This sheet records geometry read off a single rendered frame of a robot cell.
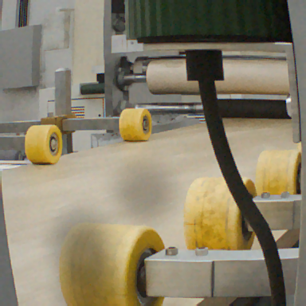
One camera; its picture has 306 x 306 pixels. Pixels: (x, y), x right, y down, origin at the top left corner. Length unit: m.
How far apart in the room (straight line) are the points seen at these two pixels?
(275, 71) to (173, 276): 2.33
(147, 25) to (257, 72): 2.66
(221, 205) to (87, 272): 0.25
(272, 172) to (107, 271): 0.50
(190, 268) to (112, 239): 0.06
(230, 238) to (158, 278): 0.23
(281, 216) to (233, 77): 2.13
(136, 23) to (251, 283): 0.34
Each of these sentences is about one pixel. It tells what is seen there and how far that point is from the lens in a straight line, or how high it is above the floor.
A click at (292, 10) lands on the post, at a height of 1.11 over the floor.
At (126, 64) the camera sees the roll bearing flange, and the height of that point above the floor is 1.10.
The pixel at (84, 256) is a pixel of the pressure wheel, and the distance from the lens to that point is 0.60.
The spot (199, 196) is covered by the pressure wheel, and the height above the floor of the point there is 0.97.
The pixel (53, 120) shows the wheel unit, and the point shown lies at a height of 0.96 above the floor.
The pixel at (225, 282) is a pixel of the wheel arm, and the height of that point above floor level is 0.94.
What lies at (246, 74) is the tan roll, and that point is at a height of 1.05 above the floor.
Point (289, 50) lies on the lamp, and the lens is 0.25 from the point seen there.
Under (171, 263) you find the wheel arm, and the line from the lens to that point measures 0.59.
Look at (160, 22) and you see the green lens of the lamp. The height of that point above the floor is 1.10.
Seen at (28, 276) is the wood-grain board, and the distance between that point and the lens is 0.80.
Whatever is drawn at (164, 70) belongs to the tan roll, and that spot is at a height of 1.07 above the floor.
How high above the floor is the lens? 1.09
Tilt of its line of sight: 6 degrees down
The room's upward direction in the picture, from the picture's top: 2 degrees counter-clockwise
